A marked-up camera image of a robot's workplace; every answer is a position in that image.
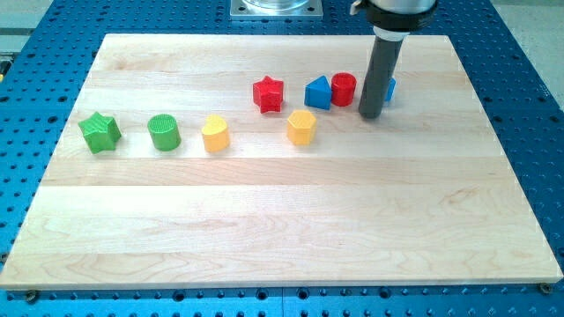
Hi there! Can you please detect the yellow heart block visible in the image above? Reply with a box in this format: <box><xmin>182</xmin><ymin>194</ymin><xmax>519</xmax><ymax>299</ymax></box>
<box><xmin>201</xmin><ymin>114</ymin><xmax>230</xmax><ymax>152</ymax></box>

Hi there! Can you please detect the yellow hexagon block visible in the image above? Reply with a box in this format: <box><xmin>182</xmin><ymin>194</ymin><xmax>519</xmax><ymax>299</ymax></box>
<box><xmin>286</xmin><ymin>110</ymin><xmax>316</xmax><ymax>145</ymax></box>

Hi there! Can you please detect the red star block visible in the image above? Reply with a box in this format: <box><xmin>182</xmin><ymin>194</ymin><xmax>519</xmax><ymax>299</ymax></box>
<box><xmin>252</xmin><ymin>76</ymin><xmax>284</xmax><ymax>114</ymax></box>

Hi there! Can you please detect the blue triangle block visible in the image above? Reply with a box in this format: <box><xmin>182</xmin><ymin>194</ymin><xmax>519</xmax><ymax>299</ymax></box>
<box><xmin>304</xmin><ymin>76</ymin><xmax>332</xmax><ymax>110</ymax></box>

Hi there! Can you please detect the light wooden board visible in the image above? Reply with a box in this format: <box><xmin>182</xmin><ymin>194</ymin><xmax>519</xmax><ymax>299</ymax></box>
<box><xmin>1</xmin><ymin>33</ymin><xmax>562</xmax><ymax>290</ymax></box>

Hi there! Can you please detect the red cylinder block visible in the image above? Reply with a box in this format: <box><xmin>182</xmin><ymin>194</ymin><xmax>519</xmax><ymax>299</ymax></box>
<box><xmin>331</xmin><ymin>72</ymin><xmax>357</xmax><ymax>107</ymax></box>

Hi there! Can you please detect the green cylinder block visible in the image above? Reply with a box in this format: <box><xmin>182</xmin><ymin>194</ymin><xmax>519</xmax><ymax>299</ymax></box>
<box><xmin>147</xmin><ymin>114</ymin><xmax>182</xmax><ymax>151</ymax></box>

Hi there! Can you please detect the blue block behind rod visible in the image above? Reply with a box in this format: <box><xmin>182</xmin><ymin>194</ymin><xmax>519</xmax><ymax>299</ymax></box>
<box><xmin>384</xmin><ymin>77</ymin><xmax>397</xmax><ymax>102</ymax></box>

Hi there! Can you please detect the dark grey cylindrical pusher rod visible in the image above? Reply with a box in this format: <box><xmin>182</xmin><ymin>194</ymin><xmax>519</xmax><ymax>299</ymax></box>
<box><xmin>359</xmin><ymin>37</ymin><xmax>403</xmax><ymax>120</ymax></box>

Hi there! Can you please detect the green star block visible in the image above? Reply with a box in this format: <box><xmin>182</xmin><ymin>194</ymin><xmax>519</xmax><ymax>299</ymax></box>
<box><xmin>78</xmin><ymin>112</ymin><xmax>122</xmax><ymax>154</ymax></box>

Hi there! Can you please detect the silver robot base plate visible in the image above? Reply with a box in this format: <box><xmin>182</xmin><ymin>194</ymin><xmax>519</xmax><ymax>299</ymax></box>
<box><xmin>229</xmin><ymin>0</ymin><xmax>323</xmax><ymax>20</ymax></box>

